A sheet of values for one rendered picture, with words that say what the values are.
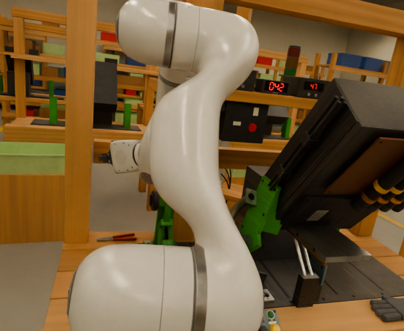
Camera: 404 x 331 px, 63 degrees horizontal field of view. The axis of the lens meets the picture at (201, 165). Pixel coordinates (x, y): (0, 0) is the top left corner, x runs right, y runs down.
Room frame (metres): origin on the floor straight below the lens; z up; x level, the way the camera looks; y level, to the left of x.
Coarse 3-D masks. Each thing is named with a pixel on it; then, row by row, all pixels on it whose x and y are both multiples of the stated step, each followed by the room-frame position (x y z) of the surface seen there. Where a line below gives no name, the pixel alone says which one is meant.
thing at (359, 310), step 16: (320, 304) 0.93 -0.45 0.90; (336, 304) 0.94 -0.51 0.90; (352, 304) 0.96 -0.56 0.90; (368, 304) 0.97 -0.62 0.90; (288, 320) 0.84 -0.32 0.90; (304, 320) 0.84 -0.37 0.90; (320, 320) 0.85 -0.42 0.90; (336, 320) 0.86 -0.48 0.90; (352, 320) 0.87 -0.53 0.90; (368, 320) 0.88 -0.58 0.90; (400, 320) 0.90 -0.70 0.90
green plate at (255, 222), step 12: (264, 180) 1.06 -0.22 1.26; (264, 192) 1.03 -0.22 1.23; (276, 192) 0.97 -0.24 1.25; (264, 204) 1.00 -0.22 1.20; (276, 204) 0.99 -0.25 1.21; (252, 216) 1.03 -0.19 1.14; (264, 216) 0.97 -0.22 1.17; (240, 228) 1.06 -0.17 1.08; (252, 228) 1.00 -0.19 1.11; (264, 228) 0.98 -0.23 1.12; (276, 228) 0.99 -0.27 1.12
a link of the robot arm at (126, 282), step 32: (96, 256) 0.33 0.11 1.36; (128, 256) 0.33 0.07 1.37; (160, 256) 0.34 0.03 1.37; (192, 256) 0.35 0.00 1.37; (96, 288) 0.29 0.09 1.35; (128, 288) 0.30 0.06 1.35; (160, 288) 0.30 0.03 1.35; (192, 288) 0.31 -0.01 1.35; (96, 320) 0.28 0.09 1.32; (128, 320) 0.28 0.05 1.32; (160, 320) 0.29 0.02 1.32; (192, 320) 0.29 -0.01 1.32
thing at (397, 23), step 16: (224, 0) 1.33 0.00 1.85; (240, 0) 1.31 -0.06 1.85; (256, 0) 1.32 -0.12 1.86; (272, 0) 1.34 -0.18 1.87; (288, 0) 1.36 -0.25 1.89; (304, 0) 1.38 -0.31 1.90; (320, 0) 1.40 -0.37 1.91; (336, 0) 1.43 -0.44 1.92; (352, 0) 1.45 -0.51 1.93; (304, 16) 1.44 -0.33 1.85; (320, 16) 1.41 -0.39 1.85; (336, 16) 1.43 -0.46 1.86; (352, 16) 1.45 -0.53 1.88; (368, 16) 1.47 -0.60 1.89; (384, 16) 1.50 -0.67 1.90; (400, 16) 1.52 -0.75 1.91; (384, 32) 1.55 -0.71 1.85; (400, 32) 1.53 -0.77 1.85
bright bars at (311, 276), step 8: (296, 240) 1.00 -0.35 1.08; (296, 248) 0.98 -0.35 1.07; (304, 248) 0.99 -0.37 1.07; (304, 256) 0.97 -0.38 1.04; (304, 272) 0.93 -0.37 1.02; (312, 272) 0.93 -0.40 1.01; (304, 280) 0.90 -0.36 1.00; (312, 280) 0.91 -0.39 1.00; (296, 288) 0.92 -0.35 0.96; (304, 288) 0.90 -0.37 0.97; (312, 288) 0.91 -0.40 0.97; (296, 296) 0.91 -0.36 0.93; (304, 296) 0.90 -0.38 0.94; (312, 296) 0.91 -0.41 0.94; (296, 304) 0.90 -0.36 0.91; (304, 304) 0.91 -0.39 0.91; (312, 304) 0.92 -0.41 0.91
